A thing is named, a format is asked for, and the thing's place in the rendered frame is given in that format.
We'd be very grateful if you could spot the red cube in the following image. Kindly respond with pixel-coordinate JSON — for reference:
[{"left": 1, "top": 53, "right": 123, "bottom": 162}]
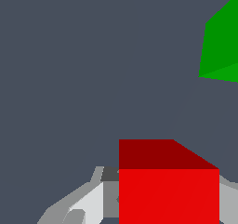
[{"left": 118, "top": 138, "right": 220, "bottom": 224}]

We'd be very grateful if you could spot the green cube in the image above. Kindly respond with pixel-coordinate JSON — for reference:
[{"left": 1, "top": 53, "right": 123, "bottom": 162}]
[{"left": 198, "top": 0, "right": 238, "bottom": 84}]

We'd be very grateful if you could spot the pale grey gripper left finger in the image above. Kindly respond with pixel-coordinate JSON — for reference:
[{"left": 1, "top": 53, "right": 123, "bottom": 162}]
[{"left": 36, "top": 165, "right": 120, "bottom": 224}]

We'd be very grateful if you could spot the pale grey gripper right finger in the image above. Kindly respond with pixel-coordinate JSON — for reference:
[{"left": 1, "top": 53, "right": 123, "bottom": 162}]
[{"left": 218, "top": 177, "right": 238, "bottom": 224}]

